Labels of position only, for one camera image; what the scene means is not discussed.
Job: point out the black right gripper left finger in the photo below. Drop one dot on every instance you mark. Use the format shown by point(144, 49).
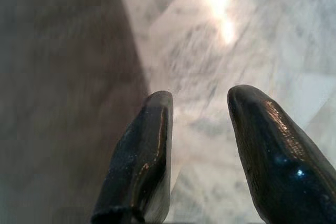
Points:
point(141, 161)

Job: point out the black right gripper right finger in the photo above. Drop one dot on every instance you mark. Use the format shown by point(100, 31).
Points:
point(278, 161)

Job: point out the brown fabric recliner sofa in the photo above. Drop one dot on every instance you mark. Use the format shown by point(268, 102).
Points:
point(52, 77)

